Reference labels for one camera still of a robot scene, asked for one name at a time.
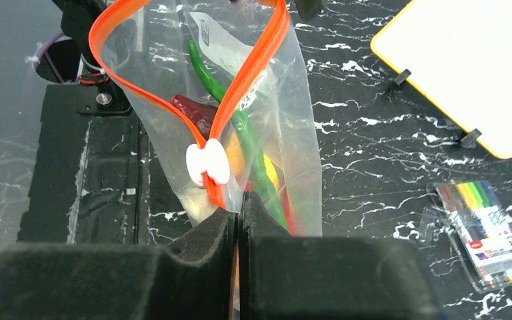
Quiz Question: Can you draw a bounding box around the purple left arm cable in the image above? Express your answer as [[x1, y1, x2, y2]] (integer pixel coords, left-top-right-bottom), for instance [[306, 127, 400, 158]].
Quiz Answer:
[[25, 31, 85, 85]]

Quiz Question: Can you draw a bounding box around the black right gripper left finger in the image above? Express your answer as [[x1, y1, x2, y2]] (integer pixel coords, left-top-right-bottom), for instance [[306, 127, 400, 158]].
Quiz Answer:
[[0, 211, 237, 319]]

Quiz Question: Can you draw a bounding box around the yellow banana toy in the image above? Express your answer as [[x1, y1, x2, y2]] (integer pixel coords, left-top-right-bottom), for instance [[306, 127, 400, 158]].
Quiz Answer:
[[263, 155, 280, 190]]

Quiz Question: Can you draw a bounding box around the red chili pepper toy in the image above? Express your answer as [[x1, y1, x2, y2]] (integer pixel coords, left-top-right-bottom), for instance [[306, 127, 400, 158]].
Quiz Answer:
[[279, 185, 307, 236]]

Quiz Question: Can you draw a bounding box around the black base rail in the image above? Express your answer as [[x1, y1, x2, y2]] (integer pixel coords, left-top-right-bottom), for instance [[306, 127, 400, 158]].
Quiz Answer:
[[17, 85, 191, 245]]

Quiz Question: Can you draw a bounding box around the green vegetable toy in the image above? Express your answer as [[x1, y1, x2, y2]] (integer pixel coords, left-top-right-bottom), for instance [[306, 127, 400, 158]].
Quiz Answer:
[[188, 41, 287, 230]]

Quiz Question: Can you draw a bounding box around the dark red plum toy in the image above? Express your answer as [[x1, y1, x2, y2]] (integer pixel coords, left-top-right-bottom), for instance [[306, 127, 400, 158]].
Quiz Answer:
[[171, 95, 217, 140]]

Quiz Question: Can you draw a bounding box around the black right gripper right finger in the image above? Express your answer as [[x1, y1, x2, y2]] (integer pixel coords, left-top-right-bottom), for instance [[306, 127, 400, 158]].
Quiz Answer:
[[237, 192, 444, 319]]

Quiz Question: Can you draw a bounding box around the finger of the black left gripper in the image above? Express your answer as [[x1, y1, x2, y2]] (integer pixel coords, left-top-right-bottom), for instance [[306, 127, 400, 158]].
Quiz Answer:
[[294, 0, 327, 20]]

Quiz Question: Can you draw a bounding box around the marker pen pack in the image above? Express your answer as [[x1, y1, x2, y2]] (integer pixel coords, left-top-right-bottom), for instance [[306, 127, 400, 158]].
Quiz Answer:
[[432, 180, 512, 293]]

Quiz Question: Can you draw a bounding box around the clear zip top bag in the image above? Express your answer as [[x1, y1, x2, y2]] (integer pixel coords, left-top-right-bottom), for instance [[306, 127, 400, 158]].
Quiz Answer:
[[88, 1, 322, 236]]

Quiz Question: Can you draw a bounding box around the orange slice toy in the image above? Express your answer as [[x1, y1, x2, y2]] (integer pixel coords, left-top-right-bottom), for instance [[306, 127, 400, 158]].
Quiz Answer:
[[224, 132, 245, 178]]

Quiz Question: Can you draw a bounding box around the yellow framed whiteboard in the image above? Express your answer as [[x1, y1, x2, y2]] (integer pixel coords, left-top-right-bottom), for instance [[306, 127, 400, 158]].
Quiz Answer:
[[371, 1, 512, 159]]

